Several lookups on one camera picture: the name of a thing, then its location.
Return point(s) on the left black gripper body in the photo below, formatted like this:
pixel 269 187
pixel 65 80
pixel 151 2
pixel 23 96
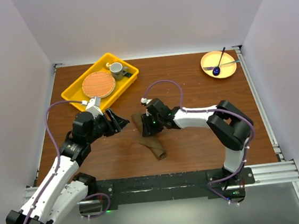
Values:
pixel 102 126

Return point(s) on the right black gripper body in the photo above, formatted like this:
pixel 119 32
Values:
pixel 153 124

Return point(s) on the brown cloth napkin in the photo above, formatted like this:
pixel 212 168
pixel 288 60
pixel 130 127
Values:
pixel 152 142

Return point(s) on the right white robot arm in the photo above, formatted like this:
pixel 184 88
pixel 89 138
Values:
pixel 231 126

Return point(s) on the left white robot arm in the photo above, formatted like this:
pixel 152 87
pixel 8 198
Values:
pixel 63 187

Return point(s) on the orange woven coaster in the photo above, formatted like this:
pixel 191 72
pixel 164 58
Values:
pixel 99 84

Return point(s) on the yellow plastic tray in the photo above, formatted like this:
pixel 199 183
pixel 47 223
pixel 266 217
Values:
pixel 74 91

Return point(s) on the small green object in tray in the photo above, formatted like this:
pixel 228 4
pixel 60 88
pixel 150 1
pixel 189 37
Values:
pixel 128 75

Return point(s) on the grey ceramic mug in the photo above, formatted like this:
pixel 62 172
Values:
pixel 118 70

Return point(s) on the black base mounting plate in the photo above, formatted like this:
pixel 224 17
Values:
pixel 111 194

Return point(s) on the purple iridescent spoon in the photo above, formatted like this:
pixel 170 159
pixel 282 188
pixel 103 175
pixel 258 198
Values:
pixel 217 70

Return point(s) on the yellow round plate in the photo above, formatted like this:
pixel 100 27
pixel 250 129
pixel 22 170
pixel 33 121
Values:
pixel 211 59

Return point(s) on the iridescent fork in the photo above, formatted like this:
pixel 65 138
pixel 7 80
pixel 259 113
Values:
pixel 211 68

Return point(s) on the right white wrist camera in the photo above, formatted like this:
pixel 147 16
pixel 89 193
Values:
pixel 145 101

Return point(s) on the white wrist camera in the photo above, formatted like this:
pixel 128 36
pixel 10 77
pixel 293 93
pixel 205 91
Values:
pixel 145 101
pixel 93 106

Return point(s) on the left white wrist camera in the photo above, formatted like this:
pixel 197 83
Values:
pixel 93 106

